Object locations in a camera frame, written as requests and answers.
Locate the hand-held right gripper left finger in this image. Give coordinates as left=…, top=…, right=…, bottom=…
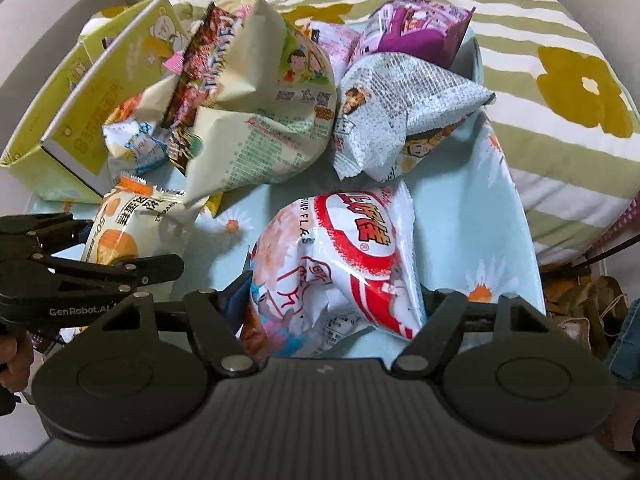
left=101, top=271, right=260, bottom=377

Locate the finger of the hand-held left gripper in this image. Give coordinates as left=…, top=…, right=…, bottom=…
left=30, top=253, right=186, bottom=294
left=0, top=212, right=90, bottom=262

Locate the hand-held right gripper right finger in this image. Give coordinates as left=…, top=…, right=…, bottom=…
left=392, top=287, right=548, bottom=378

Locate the orange and white snack bag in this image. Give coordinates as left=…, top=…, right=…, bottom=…
left=79, top=174, right=212, bottom=267

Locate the pink orange snack packet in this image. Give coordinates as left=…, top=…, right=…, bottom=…
left=239, top=179, right=430, bottom=362

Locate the cream orange snack packet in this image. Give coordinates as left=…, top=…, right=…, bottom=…
left=102, top=95, right=172, bottom=182

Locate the yellow-green cardboard box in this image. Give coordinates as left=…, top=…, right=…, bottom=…
left=0, top=0, right=197, bottom=206

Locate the pink and white snack bag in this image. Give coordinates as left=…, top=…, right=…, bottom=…
left=304, top=21, right=362, bottom=78

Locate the purple snack bag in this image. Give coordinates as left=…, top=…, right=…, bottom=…
left=359, top=0, right=477, bottom=70

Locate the person's left hand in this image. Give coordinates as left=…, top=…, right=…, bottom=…
left=0, top=331, right=36, bottom=392

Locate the light blue daisy tablecloth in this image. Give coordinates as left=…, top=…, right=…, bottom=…
left=30, top=15, right=549, bottom=362

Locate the brown paper bag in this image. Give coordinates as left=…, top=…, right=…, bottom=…
left=544, top=269, right=632, bottom=362

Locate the large cream cartoon snack bag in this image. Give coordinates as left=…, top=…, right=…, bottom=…
left=134, top=0, right=342, bottom=211

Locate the blue denim cloth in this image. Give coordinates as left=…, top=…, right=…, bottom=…
left=604, top=299, right=640, bottom=392

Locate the pink fringed cloth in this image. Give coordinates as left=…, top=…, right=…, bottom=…
left=589, top=209, right=640, bottom=257

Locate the green striped floral blanket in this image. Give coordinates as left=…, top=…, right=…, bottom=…
left=165, top=0, right=640, bottom=267

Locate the small pink candy wrapper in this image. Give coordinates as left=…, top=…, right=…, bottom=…
left=162, top=52, right=187, bottom=77

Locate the pale grey-blue snack bag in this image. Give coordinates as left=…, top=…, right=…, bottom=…
left=331, top=51, right=497, bottom=184

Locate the dark red snack packet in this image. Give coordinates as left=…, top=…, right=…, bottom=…
left=164, top=2, right=252, bottom=172

